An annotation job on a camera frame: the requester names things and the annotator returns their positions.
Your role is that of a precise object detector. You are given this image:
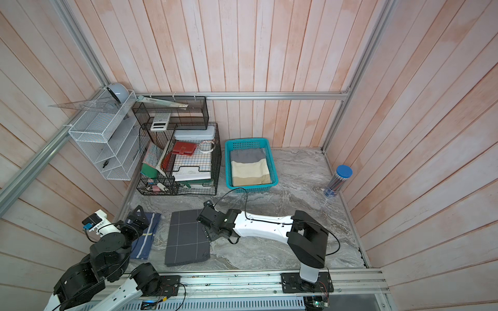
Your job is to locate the dark grid pillowcase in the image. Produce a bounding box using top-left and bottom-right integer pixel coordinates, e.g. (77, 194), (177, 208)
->
(165, 209), (210, 267)

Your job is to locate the beige grey pillowcase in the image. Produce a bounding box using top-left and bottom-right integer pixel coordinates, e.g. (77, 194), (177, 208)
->
(230, 149), (272, 187)

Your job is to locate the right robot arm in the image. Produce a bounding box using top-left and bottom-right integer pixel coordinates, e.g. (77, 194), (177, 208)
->
(197, 201), (331, 284)

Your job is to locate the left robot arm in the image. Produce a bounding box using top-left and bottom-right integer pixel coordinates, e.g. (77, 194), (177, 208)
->
(45, 206), (165, 310)

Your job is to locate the navy striped folded pillowcase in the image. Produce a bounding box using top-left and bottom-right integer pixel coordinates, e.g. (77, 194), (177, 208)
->
(130, 213), (162, 260)

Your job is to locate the teal plastic basket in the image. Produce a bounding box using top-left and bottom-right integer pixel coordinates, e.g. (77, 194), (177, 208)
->
(225, 138), (279, 193)

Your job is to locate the green book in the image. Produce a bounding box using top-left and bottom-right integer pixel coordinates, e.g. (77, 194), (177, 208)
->
(141, 142), (163, 179)

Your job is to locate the checkered notebook stack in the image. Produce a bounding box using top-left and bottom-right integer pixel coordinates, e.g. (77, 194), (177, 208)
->
(171, 141), (215, 181)

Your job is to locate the red wallet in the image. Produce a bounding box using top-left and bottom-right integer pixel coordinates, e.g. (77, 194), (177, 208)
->
(171, 141), (197, 156)

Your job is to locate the white pencil case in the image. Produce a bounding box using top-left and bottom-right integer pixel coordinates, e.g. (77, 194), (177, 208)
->
(174, 125), (216, 141)

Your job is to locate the white calculator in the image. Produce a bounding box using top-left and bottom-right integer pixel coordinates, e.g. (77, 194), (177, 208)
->
(150, 113), (171, 132)

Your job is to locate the clear triangle ruler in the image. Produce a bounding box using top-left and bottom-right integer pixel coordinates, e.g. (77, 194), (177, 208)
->
(50, 98), (118, 114)

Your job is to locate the white round alarm clock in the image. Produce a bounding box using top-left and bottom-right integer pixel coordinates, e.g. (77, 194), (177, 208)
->
(106, 83), (130, 104)

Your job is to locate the blue lid pencil tube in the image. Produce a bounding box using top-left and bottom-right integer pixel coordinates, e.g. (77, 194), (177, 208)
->
(324, 165), (353, 198)

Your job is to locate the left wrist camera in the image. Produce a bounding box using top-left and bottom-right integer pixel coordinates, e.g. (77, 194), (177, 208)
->
(82, 209), (110, 231)

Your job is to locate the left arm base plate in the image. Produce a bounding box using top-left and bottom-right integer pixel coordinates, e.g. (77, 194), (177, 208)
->
(150, 275), (181, 298)

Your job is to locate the black wire organizer rack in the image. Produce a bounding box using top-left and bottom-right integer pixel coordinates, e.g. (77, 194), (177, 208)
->
(136, 123), (222, 196)

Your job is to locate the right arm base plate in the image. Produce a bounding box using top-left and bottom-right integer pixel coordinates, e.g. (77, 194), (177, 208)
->
(280, 272), (334, 294)

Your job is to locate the white wire shelf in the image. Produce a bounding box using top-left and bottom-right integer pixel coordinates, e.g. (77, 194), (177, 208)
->
(69, 90), (140, 181)

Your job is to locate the black wire top basket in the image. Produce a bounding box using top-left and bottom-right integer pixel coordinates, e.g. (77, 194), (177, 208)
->
(132, 95), (210, 131)

